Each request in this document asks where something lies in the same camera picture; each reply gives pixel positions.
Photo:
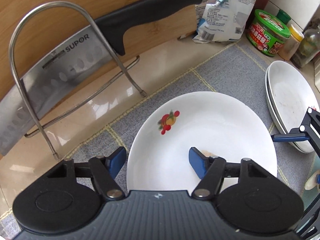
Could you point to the bamboo cutting board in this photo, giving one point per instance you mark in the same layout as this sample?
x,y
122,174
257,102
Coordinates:
x,y
49,28

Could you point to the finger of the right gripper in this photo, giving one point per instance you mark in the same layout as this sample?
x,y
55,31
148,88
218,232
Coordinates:
x,y
308,227
307,131

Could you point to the black handled kitchen knife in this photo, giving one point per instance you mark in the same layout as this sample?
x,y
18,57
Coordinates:
x,y
113,25

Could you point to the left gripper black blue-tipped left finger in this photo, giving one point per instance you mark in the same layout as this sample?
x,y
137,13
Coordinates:
x,y
70,194

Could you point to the red capped clear bottle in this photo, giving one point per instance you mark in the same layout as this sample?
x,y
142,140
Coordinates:
x,y
309,47

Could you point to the gloved right hand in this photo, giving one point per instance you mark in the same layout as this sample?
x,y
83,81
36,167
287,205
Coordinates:
x,y
313,181

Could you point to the grey blue checked towel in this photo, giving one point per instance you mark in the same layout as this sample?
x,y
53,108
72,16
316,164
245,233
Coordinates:
x,y
114,117

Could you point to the green lidded sauce tub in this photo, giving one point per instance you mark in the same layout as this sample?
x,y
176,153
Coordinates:
x,y
266,33

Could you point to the steel wire board rack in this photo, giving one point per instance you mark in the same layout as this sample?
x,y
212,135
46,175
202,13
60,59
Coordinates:
x,y
59,72

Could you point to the yellow lidded spice jar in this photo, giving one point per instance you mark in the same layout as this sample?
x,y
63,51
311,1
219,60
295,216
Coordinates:
x,y
292,44

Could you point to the white fruit plate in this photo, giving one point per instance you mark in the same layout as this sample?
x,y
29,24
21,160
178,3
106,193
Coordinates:
x,y
290,93
275,118
214,123

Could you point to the green capped small jar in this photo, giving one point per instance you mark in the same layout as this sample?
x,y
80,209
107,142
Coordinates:
x,y
283,16

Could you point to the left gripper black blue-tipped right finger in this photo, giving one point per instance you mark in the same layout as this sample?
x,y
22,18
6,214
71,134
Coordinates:
x,y
246,195

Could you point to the white clipped food bag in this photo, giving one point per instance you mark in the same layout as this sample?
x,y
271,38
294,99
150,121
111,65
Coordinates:
x,y
223,21

